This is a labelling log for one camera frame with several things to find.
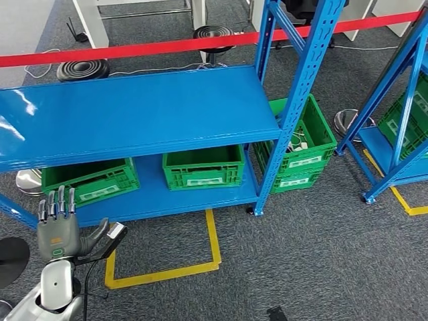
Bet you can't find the blue metal shelf rack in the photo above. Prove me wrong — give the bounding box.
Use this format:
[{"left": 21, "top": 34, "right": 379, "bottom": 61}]
[
  {"left": 336, "top": 9, "right": 428, "bottom": 205},
  {"left": 0, "top": 0, "right": 346, "bottom": 231}
]

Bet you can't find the black pole stanchion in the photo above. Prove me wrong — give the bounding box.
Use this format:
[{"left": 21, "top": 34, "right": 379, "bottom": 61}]
[{"left": 0, "top": 237, "right": 31, "bottom": 290}]

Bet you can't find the black wifi router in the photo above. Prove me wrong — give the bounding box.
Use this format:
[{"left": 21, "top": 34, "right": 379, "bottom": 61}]
[{"left": 66, "top": 17, "right": 89, "bottom": 44}]

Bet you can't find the small white charger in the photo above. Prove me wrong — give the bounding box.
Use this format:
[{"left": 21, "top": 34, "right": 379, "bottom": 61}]
[{"left": 288, "top": 132, "right": 309, "bottom": 154}]

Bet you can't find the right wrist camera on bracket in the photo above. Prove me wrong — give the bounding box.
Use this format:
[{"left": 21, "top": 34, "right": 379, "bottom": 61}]
[{"left": 266, "top": 306, "right": 288, "bottom": 321}]

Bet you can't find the red barrier belt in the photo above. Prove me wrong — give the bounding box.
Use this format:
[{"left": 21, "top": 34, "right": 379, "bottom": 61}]
[{"left": 0, "top": 11, "right": 422, "bottom": 69}]

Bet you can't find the green plastic crate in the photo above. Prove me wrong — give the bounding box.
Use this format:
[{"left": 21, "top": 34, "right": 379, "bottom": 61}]
[
  {"left": 162, "top": 144, "right": 246, "bottom": 191},
  {"left": 41, "top": 157, "right": 141, "bottom": 209},
  {"left": 270, "top": 166, "right": 325, "bottom": 195},
  {"left": 377, "top": 73, "right": 428, "bottom": 161},
  {"left": 252, "top": 94, "right": 337, "bottom": 176}
]

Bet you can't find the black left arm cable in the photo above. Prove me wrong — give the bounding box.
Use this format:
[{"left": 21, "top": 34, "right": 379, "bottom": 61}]
[{"left": 83, "top": 261, "right": 109, "bottom": 321}]

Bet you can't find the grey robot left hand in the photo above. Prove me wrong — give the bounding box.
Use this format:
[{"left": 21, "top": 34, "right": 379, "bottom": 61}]
[{"left": 36, "top": 185, "right": 110, "bottom": 263}]

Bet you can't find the yellow floor tape square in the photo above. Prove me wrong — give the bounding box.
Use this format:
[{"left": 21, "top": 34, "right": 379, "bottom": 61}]
[
  {"left": 104, "top": 209, "right": 223, "bottom": 291},
  {"left": 362, "top": 149, "right": 428, "bottom": 217}
]

